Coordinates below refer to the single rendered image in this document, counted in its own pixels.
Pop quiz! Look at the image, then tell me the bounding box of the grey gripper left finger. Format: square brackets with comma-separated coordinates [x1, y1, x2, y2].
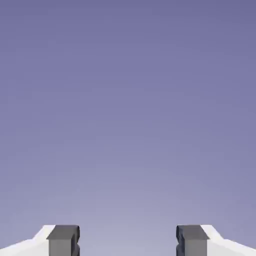
[0, 224, 81, 256]

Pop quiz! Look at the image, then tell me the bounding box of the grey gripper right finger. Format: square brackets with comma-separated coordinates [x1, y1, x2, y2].
[175, 224, 256, 256]

